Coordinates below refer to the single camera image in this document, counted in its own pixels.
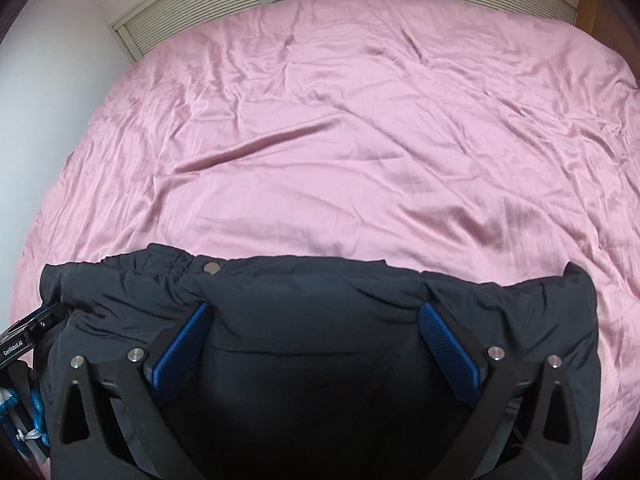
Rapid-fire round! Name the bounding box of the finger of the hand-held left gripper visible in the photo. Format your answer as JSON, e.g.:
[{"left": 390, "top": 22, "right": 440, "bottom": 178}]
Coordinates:
[{"left": 36, "top": 301, "right": 68, "bottom": 333}]

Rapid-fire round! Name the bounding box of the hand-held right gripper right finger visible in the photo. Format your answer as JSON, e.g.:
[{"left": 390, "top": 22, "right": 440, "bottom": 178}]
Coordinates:
[{"left": 417, "top": 302, "right": 591, "bottom": 480}]

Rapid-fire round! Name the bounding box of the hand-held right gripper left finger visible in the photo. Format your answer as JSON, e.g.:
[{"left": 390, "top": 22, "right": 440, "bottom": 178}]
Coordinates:
[{"left": 50, "top": 302, "right": 215, "bottom": 480}]

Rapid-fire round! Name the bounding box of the black puffer jacket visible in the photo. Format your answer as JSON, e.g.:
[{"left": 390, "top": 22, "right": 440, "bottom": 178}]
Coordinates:
[{"left": 32, "top": 242, "right": 601, "bottom": 480}]

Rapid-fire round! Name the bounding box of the pink bed sheet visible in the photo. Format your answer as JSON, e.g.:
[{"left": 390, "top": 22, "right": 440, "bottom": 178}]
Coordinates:
[{"left": 7, "top": 0, "right": 640, "bottom": 461}]

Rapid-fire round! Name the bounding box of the wooden furniture panel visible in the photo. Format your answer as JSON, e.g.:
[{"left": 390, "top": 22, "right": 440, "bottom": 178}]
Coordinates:
[{"left": 575, "top": 0, "right": 640, "bottom": 86}]

